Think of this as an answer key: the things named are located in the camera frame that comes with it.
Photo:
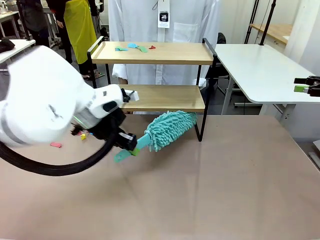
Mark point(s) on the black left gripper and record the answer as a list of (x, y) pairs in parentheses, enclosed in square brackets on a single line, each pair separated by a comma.
[(110, 127)]

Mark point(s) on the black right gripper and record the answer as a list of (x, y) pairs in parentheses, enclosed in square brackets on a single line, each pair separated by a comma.
[(314, 86)]

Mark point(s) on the teal chenille duster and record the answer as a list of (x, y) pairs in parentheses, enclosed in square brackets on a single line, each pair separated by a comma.
[(170, 125)]

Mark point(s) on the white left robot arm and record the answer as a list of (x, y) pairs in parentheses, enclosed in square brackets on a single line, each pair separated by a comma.
[(45, 87)]

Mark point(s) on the wooden two-tier black-framed shelf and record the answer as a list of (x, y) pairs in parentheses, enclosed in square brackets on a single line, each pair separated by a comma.
[(155, 58)]

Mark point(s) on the white rounded table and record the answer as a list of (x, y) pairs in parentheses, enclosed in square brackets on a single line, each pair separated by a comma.
[(260, 72)]

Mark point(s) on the yellow paper scrap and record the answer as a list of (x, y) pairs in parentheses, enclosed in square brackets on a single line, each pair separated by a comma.
[(83, 136)]

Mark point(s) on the pink paper scrap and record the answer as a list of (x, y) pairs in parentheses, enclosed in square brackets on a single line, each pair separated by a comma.
[(78, 133)]

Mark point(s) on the wooden background table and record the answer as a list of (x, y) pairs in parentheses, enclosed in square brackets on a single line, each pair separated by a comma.
[(272, 31)]

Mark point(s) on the black stand pole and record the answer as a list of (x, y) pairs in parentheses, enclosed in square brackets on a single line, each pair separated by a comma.
[(252, 21), (268, 22)]

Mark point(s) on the red paper scrap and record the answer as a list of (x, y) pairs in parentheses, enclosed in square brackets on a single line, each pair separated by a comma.
[(152, 47), (56, 144)]

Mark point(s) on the black office chair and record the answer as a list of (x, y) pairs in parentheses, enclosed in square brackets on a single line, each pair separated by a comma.
[(220, 75)]

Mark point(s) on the green paper scrap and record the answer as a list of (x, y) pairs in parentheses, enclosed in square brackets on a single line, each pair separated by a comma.
[(143, 49)]

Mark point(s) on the teal paper scrap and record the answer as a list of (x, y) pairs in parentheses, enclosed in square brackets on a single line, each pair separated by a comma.
[(121, 49)]

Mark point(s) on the blue paper scrap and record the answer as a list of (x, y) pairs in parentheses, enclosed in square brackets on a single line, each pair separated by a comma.
[(131, 45)]

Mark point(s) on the person in white lab coat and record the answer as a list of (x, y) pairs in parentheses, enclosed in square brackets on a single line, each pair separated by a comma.
[(140, 22)]

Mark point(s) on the bystander in yellow apron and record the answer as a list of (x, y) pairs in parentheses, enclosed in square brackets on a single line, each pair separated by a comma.
[(80, 27)]

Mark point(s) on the white hang tag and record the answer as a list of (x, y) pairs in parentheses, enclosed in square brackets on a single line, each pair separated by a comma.
[(163, 17)]

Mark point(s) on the white side table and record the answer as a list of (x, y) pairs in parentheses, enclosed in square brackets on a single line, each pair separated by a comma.
[(17, 48)]

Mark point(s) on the black bundle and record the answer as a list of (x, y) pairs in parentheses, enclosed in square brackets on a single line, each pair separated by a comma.
[(6, 45)]

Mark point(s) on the bystander in dark clothes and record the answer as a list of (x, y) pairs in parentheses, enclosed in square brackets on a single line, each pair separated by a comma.
[(35, 17)]

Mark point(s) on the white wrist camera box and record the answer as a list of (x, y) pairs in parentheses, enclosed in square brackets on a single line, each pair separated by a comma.
[(130, 95)]

